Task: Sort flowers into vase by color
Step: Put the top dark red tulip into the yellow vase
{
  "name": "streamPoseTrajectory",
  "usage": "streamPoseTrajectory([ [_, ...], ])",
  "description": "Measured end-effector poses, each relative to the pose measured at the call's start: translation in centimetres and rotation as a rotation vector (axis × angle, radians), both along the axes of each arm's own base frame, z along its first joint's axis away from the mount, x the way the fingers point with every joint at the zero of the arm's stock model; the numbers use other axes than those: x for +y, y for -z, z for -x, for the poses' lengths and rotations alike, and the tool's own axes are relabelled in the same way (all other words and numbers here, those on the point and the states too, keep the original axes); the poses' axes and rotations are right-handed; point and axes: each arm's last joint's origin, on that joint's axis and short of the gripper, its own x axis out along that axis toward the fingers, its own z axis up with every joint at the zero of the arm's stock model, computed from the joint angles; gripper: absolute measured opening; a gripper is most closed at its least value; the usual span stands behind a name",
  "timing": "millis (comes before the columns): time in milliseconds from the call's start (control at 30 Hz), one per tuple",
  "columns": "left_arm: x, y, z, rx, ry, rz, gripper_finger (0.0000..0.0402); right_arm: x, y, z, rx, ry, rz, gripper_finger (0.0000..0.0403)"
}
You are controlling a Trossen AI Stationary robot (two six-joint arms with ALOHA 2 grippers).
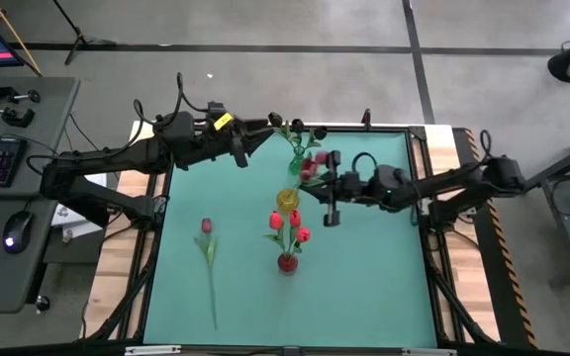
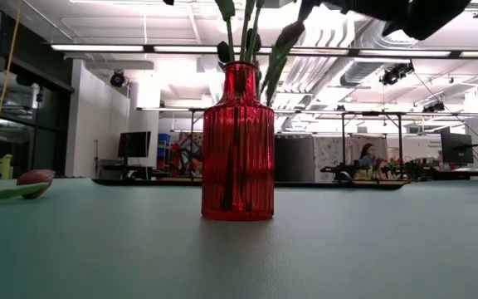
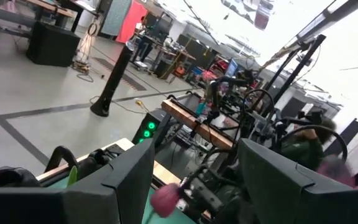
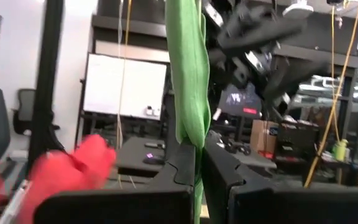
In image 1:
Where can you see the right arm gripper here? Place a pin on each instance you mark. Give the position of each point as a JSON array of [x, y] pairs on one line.
[[333, 217]]

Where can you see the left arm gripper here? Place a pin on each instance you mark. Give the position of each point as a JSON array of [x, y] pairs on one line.
[[223, 143]]

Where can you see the dark pink artificial tulip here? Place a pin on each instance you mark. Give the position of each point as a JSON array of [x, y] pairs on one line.
[[309, 169], [321, 157], [207, 225]]

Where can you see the red artificial tulip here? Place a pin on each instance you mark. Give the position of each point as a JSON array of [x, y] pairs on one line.
[[303, 235], [295, 218], [276, 220]]

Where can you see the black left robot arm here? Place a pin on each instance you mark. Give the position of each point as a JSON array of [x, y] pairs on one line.
[[117, 155]]

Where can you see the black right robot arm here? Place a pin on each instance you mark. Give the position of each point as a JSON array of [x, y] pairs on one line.
[[443, 183]]

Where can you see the yellow glass vase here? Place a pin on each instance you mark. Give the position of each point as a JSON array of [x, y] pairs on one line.
[[288, 199]]

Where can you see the green glass vase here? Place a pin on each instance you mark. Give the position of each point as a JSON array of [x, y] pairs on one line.
[[296, 164]]

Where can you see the red ribbed glass vase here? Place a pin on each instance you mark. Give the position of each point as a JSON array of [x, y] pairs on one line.
[[287, 263]]

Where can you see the yellow label tag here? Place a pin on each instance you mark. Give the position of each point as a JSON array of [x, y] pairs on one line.
[[223, 121]]

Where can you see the dark red clamp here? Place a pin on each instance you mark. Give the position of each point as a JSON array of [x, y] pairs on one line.
[[366, 118]]

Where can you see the wooden floor platform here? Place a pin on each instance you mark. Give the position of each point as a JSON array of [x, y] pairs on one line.
[[117, 257]]

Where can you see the yellow-black hazard tape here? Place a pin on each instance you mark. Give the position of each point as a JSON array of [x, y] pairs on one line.
[[506, 257]]

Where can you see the white papers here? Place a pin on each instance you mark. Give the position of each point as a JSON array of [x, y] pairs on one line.
[[74, 217]]

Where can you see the black tripod stand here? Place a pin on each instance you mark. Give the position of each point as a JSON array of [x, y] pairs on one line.
[[79, 39]]

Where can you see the black screw clamp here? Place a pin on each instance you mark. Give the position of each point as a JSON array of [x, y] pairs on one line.
[[3, 94], [13, 117]]

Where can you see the black computer mouse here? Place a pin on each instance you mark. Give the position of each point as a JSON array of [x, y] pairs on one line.
[[17, 232]]

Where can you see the black round knob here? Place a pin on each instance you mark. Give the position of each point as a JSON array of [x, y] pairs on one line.
[[42, 303]]

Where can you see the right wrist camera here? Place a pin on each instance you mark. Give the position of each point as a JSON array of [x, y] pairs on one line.
[[352, 181]]

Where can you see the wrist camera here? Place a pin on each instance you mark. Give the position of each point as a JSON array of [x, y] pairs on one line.
[[352, 181], [217, 110]]

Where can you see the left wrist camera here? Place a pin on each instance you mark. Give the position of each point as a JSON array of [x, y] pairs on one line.
[[217, 110]]

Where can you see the table-level camera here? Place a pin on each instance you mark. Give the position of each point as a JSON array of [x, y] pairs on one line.
[[291, 351]]

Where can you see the black table frame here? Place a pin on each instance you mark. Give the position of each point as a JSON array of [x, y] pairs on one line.
[[235, 352]]

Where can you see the silver metal bracket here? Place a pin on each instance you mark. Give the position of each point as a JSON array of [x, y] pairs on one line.
[[428, 352], [151, 350]]

